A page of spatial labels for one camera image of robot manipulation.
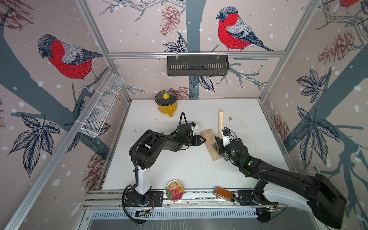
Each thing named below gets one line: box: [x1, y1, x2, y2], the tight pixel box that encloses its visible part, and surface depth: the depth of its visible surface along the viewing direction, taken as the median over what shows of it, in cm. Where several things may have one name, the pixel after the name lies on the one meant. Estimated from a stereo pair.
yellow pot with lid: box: [154, 89, 178, 118], surface depth 108 cm
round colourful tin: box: [165, 179, 185, 202], surface depth 75 cm
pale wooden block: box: [200, 128, 223, 161], surface depth 93 cm
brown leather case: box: [213, 186, 237, 203], surface depth 73 cm
